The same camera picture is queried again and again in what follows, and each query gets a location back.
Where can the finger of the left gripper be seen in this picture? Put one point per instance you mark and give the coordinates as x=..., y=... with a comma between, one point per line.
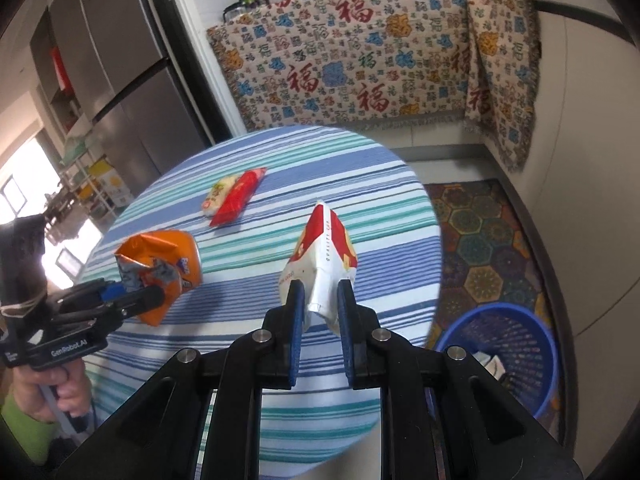
x=88, y=295
x=116, y=311

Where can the person's left hand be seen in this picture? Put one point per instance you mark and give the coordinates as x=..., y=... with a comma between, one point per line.
x=70, y=381

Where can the red white paper carton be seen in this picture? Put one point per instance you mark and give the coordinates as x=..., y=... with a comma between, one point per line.
x=323, y=256

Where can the orange chip bag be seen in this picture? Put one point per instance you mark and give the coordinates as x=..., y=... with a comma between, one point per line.
x=168, y=259

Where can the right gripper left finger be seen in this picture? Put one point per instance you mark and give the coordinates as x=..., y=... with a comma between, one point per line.
x=198, y=416

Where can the blue striped tablecloth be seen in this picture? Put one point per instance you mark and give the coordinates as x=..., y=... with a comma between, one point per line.
x=384, y=207

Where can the yellow cardboard box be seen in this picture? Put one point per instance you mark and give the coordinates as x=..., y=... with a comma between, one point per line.
x=111, y=182

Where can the red snack wrapper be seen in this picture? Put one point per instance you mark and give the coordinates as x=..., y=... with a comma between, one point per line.
x=238, y=197

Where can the colourful hexagon floor mat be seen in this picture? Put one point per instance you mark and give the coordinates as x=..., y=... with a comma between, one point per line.
x=485, y=255

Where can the grey refrigerator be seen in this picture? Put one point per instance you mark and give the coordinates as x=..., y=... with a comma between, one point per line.
x=128, y=86

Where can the patterned fu character cloth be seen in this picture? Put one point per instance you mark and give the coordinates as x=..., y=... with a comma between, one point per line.
x=338, y=62

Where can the pale yellow snack packet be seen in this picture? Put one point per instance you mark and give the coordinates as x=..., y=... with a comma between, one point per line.
x=217, y=194

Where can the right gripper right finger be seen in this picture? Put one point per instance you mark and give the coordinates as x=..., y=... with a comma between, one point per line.
x=442, y=414

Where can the white storage rack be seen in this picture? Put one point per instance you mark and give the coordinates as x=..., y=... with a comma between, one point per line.
x=77, y=176

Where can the green sleeve forearm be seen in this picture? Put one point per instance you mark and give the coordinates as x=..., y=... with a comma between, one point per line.
x=33, y=436

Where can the blue plastic trash basket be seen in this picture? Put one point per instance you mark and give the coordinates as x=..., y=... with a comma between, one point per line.
x=520, y=341

